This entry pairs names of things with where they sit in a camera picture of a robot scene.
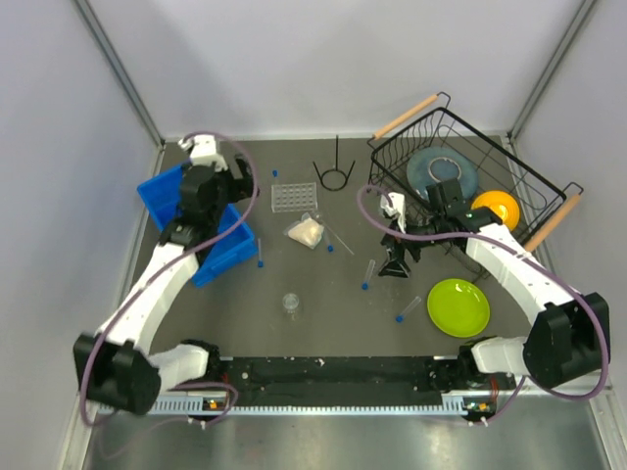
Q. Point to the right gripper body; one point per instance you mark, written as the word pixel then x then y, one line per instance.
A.
pixel 398 247

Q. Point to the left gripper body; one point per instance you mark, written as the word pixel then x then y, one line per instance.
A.
pixel 236 189

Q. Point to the bag of white powder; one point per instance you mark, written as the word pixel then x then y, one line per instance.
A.
pixel 307 231

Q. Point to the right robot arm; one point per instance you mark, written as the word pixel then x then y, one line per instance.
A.
pixel 569 331

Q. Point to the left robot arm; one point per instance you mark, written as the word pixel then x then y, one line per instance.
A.
pixel 115 367

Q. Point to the clear test tube rack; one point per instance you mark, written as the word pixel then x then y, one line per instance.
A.
pixel 300 197

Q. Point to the blue plastic bin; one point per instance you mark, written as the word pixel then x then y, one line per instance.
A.
pixel 189 205

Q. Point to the clear glass rod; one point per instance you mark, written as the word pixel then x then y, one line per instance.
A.
pixel 334 237

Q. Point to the green plate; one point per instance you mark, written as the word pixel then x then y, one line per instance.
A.
pixel 458 308

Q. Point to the blue ceramic plate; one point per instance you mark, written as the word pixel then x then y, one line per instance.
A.
pixel 434 165

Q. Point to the clear glass flask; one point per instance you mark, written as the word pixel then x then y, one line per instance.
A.
pixel 292 306

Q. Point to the orange bowl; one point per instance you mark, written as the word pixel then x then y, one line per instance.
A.
pixel 500 203

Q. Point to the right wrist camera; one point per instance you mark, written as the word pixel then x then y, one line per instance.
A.
pixel 393 206

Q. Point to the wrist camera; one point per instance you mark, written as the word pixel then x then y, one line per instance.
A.
pixel 393 206
pixel 203 149

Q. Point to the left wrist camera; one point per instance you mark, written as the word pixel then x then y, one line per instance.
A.
pixel 203 149

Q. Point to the black wire ring stand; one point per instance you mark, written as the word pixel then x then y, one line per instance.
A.
pixel 334 179

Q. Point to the black wire dish rack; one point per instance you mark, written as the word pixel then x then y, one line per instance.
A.
pixel 430 144

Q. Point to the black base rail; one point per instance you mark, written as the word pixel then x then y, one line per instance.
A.
pixel 341 380

